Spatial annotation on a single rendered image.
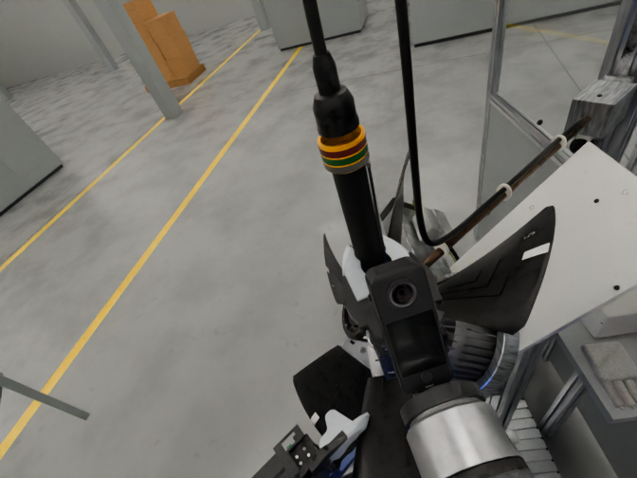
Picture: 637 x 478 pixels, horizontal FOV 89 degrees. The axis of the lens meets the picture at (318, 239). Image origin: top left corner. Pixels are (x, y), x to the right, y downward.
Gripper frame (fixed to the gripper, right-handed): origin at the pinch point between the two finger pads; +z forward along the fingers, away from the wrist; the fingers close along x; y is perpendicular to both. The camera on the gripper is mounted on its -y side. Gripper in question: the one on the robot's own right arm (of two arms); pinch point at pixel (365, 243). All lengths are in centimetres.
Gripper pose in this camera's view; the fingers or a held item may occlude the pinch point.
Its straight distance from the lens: 41.3
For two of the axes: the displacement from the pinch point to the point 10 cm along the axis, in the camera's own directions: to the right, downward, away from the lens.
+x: 9.4, -3.4, -0.2
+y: 2.6, 6.8, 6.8
